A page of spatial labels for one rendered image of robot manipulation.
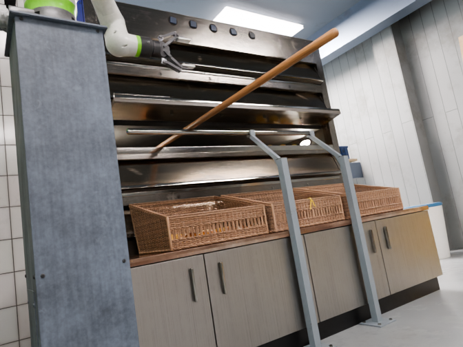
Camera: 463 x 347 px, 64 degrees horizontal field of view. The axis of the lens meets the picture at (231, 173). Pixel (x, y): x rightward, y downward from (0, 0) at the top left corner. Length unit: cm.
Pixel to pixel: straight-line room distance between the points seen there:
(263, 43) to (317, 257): 171
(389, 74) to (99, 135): 458
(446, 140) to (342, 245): 306
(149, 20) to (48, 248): 194
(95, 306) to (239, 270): 96
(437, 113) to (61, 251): 467
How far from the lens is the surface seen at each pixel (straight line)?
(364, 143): 562
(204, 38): 275
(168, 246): 167
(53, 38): 104
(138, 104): 217
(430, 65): 523
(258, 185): 257
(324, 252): 212
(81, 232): 91
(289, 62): 140
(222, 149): 247
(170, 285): 161
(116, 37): 173
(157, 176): 222
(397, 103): 513
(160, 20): 265
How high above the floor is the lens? 63
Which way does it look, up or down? 8 degrees up
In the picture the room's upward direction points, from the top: 9 degrees counter-clockwise
